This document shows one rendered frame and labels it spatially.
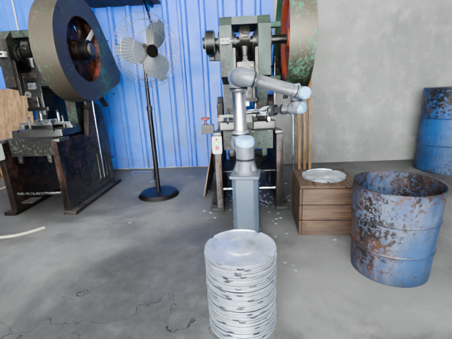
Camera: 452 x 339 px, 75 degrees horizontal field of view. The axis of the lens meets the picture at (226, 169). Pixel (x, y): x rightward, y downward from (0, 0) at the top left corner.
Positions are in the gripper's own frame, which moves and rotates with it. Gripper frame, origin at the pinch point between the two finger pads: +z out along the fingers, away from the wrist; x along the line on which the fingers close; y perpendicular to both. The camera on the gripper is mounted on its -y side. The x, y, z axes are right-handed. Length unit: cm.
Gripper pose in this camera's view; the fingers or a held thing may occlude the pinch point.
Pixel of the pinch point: (261, 111)
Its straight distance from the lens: 220.9
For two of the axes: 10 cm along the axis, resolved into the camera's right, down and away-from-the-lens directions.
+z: -7.6, -0.6, 6.5
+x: 1.1, 9.7, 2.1
